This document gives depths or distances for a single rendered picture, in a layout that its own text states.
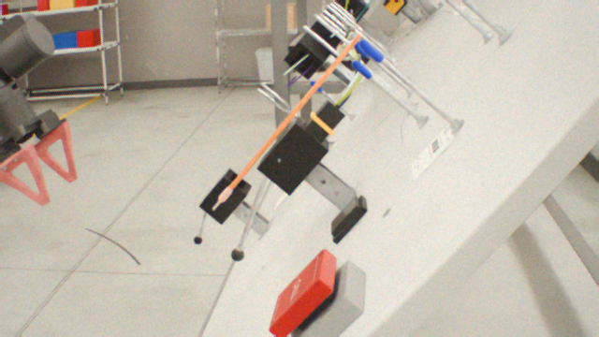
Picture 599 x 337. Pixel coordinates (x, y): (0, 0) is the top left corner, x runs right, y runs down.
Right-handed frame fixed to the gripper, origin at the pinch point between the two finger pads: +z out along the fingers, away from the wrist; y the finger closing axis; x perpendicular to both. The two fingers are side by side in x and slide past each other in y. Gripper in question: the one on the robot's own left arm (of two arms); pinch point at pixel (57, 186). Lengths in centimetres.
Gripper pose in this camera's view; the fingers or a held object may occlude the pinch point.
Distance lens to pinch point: 90.5
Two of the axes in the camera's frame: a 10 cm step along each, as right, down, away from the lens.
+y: 0.6, -2.8, 9.6
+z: 5.2, 8.3, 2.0
